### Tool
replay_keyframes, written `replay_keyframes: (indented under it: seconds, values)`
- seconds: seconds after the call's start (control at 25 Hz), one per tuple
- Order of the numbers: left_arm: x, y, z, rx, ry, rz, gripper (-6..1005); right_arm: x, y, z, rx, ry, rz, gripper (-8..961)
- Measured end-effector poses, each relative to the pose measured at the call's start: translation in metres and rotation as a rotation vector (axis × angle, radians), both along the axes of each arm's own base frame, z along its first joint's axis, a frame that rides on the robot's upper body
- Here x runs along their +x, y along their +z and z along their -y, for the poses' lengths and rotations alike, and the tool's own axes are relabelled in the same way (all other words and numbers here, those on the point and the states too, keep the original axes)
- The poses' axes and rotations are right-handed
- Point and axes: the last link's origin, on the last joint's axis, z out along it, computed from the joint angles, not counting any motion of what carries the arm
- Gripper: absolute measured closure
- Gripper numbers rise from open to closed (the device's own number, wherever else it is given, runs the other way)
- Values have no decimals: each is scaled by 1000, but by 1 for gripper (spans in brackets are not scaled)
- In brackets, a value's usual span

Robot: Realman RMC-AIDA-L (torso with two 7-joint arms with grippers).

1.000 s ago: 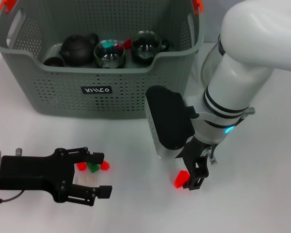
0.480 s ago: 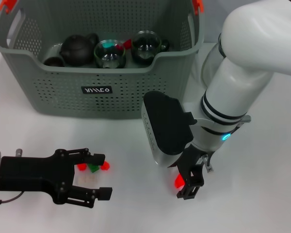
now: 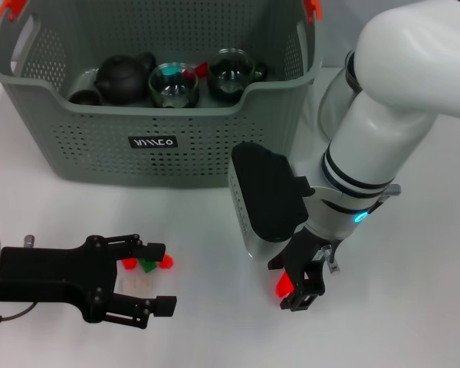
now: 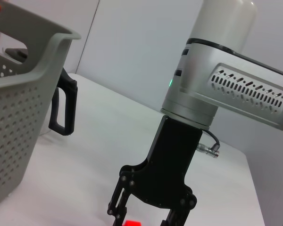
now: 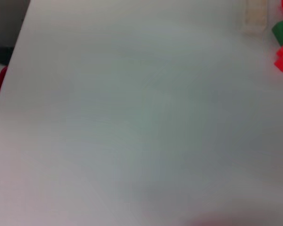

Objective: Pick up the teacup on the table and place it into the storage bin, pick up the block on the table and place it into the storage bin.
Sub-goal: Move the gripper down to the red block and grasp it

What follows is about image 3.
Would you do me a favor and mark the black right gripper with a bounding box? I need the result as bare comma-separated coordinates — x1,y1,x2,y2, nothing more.
267,225,334,313

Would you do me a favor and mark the dark clay teapot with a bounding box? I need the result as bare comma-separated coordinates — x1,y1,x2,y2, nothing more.
94,51,157,107

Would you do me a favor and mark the large red slope toy brick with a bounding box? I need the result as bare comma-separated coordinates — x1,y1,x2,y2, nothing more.
274,273,294,298

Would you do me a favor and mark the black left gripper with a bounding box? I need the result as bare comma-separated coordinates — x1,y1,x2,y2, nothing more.
0,232,178,330

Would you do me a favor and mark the glass teapot black lid handle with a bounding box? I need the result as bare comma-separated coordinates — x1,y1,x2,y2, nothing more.
317,49,365,145

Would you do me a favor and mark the white flat toy plate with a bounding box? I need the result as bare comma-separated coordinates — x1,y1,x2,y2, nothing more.
117,275,155,297

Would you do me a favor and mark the dark red curved toy brick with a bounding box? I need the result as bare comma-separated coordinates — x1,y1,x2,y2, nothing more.
183,61,210,81

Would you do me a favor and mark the dark clay small teacup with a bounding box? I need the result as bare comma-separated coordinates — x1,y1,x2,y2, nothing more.
67,88,103,107

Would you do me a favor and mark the dark left gripper cable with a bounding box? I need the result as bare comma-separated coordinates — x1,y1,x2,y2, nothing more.
0,302,38,321

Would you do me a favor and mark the glass teacup black sleeve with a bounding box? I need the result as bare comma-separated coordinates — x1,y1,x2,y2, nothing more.
205,48,268,104
147,61,199,110

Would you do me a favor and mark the grey perforated plastic storage basket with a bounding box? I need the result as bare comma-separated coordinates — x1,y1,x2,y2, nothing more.
0,0,325,189

